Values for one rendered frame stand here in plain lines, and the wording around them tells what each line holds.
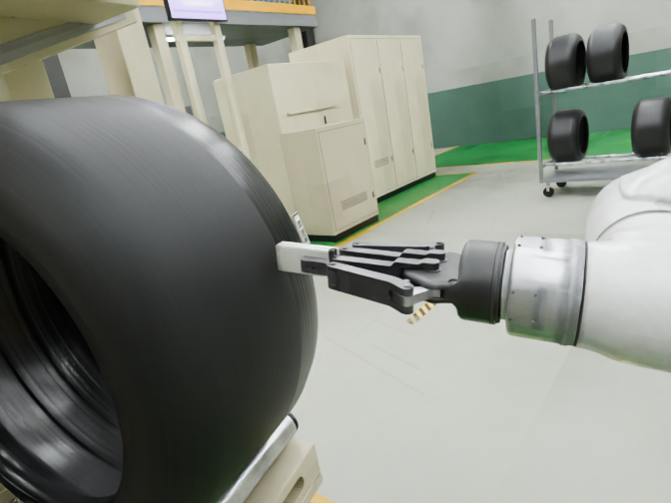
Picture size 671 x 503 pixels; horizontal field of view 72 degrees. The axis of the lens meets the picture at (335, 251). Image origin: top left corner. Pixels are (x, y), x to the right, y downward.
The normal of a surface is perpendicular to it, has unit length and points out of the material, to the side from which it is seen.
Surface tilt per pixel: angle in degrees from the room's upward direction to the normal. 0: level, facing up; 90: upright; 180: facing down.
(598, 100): 90
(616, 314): 80
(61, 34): 90
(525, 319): 90
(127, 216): 58
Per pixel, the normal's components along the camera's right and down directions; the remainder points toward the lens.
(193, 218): 0.69, -0.48
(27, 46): 0.89, -0.03
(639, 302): -0.49, -0.07
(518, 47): -0.61, 0.33
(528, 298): -0.43, 0.33
